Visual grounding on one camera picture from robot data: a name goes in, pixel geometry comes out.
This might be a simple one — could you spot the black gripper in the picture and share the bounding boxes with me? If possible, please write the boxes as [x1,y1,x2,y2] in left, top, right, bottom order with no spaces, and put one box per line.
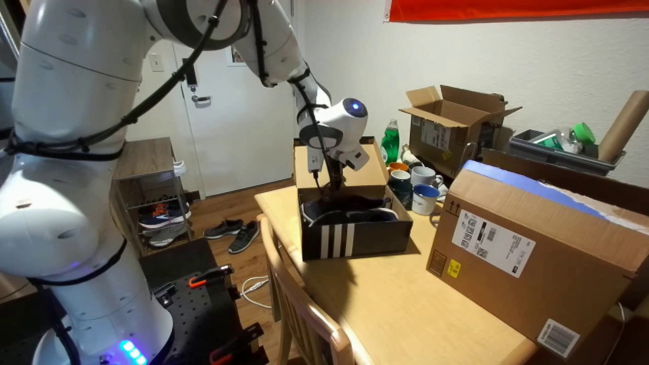
[322,159,351,202]

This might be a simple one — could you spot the red wall banner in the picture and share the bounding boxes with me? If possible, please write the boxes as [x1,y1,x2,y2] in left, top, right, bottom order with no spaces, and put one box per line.
[388,0,649,25]

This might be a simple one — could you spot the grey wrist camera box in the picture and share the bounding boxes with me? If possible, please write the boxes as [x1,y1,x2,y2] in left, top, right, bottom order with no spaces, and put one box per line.
[336,144,374,172]

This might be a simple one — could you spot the white door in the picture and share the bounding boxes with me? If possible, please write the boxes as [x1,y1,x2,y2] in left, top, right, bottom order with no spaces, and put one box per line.
[177,47,301,199]

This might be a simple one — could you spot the navy sneaker with white swoosh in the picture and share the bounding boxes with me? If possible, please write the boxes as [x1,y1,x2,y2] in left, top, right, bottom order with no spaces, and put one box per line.
[301,199,362,229]

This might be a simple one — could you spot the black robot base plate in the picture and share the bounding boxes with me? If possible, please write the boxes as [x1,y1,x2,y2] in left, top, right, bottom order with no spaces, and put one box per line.
[139,234,272,365]

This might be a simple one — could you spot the wooden shoe rack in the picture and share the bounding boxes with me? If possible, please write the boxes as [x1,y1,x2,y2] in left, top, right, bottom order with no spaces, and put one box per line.
[110,138,196,259]

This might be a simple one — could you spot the cardboard tube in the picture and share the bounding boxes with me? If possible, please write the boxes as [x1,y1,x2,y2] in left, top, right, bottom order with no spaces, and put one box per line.
[597,89,649,163]

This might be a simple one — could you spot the large labelled cardboard box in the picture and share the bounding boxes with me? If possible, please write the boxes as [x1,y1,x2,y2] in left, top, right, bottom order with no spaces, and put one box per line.
[427,158,649,361]

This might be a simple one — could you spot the green dish soap bottle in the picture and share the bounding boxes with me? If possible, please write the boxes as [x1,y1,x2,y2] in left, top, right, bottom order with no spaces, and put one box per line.
[380,117,402,166]

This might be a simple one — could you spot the sneakers on rack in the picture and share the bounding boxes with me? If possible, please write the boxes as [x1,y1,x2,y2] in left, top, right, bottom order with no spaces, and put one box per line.
[139,201,193,249]

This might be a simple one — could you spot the black striped shoe box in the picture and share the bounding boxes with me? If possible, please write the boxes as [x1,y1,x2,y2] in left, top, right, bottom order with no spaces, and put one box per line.
[292,135,416,263]

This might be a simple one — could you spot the navy sneaker with white sole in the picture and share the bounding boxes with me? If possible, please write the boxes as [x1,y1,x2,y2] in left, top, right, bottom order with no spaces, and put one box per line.
[347,202,402,226]

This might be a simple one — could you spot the light wooden chair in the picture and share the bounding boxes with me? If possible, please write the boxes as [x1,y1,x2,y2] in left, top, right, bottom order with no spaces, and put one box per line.
[257,213,358,365]

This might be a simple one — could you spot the open cardboard box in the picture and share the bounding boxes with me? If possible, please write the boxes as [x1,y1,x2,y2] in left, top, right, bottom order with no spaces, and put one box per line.
[400,82,523,180]

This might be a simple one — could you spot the white cable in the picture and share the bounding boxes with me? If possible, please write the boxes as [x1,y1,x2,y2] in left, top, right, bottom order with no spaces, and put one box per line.
[239,272,275,313]

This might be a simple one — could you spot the dark cluttered tray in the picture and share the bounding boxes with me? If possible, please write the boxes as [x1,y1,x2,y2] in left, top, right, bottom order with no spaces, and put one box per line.
[508,120,627,168]

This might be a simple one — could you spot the dark shoe with white sole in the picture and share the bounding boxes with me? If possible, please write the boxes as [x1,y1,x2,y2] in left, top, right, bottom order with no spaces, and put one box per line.
[203,217,246,241]
[227,221,261,257]

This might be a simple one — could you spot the orange black clamp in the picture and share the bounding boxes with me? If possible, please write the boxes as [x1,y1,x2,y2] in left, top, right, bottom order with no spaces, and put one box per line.
[187,263,233,292]
[209,322,266,365]

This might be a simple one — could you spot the white blue cup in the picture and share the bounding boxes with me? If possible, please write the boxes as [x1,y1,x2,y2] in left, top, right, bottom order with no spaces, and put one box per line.
[413,182,443,217]

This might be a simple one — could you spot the white mug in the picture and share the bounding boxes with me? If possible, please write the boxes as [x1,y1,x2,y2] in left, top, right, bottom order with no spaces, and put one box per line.
[409,163,438,190]

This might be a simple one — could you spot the dark cylindrical can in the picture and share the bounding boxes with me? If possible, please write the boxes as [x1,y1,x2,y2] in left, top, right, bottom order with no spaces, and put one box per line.
[388,168,414,209]

